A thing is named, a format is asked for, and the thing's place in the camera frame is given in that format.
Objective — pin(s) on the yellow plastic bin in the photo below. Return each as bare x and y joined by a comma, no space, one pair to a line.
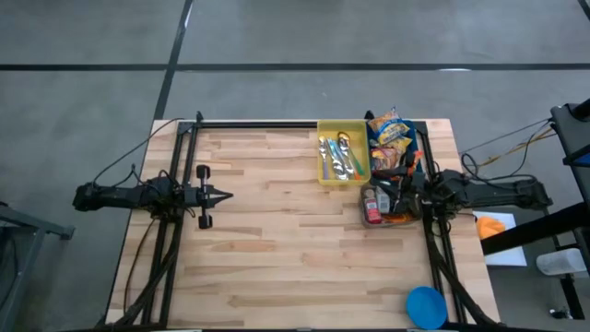
357,126

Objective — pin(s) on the red lid spice tin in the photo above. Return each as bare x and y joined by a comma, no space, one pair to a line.
371,209

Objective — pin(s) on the dark grey metal stand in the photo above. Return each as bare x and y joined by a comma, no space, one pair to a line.
46,227

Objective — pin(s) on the black aluminium table frame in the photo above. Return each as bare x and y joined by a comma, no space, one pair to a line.
258,124

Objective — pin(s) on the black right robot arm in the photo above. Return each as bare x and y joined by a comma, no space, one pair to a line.
488,191

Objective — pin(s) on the small black floor object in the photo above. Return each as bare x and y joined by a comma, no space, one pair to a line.
560,313

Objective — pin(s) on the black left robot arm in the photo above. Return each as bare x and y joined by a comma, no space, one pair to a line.
120,196

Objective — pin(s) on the orange red snack bag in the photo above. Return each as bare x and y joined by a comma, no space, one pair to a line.
382,159

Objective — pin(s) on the blue round lid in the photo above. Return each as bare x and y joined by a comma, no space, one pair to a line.
426,307

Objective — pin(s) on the blue yellow snack bag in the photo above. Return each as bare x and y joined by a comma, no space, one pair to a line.
389,128

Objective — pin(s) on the orange brown seasoning packet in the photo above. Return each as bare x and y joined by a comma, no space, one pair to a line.
398,218

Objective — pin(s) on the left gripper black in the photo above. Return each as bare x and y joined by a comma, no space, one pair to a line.
198,196

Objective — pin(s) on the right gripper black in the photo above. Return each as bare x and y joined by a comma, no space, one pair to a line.
419,189

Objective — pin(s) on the orange soft object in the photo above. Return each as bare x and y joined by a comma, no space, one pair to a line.
489,227

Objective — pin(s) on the teal blue plastic bin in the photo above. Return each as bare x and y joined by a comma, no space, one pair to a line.
416,133

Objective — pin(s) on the black metal stand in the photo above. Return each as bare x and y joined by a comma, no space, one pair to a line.
571,133

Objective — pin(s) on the white plastic roll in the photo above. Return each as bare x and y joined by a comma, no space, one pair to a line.
560,262

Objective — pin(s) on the white paper sheet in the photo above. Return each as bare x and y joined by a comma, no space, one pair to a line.
507,256

